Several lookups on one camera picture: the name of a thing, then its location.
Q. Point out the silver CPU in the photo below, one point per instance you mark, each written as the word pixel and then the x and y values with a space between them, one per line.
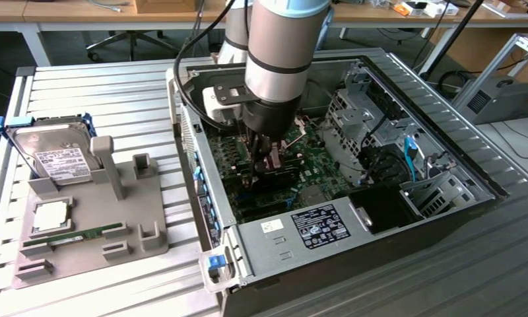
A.
pixel 51 216

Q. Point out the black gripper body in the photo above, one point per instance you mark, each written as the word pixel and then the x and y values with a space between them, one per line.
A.
pixel 269 119

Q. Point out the office chair base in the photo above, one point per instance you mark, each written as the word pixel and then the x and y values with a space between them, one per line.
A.
pixel 133 36

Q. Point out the aluminium profile frame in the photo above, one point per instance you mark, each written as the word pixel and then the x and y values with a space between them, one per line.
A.
pixel 524 41

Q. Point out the metal socket cover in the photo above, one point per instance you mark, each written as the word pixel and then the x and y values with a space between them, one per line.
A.
pixel 302 130

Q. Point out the metal drive cage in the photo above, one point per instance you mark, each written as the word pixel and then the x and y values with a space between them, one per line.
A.
pixel 353 115

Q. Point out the black slanted pole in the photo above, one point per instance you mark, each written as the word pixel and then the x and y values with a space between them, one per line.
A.
pixel 452 36

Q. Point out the grey power supply unit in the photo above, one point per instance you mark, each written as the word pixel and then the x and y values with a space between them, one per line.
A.
pixel 269 251

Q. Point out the grey computer tower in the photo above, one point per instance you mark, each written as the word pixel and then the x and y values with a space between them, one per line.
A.
pixel 502 99

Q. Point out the silver chipset heatsink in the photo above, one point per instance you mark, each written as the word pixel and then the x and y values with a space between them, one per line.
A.
pixel 315 195

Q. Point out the white orange small box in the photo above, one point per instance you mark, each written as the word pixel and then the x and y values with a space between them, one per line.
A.
pixel 411 9

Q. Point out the green motherboard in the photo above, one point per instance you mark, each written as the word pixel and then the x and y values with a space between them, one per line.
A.
pixel 322 165

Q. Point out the wooden desk with small boxes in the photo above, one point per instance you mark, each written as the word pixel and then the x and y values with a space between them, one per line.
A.
pixel 510 18

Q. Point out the hard disk in blue caddy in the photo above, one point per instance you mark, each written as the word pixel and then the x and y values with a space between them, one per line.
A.
pixel 58 145

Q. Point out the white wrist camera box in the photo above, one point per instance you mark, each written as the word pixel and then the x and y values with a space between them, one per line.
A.
pixel 214 105

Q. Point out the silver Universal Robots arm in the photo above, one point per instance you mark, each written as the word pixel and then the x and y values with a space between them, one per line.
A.
pixel 278 49

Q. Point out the open black PC case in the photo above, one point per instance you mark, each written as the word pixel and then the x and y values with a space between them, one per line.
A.
pixel 334 290

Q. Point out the blue case latch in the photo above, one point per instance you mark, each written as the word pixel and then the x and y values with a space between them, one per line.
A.
pixel 215 262

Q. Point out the grey parts rack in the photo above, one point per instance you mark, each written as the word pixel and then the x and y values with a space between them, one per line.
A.
pixel 89 211

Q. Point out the green RAM stick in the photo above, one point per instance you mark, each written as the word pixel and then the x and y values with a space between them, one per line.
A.
pixel 83 235

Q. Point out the wooden desk with cardboard box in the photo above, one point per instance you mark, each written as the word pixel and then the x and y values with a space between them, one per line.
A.
pixel 70 13

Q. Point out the graphics card with metal bracket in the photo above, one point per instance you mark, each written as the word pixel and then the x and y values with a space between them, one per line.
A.
pixel 278 183

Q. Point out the metal disk bay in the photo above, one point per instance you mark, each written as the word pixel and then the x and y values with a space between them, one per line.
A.
pixel 435 198

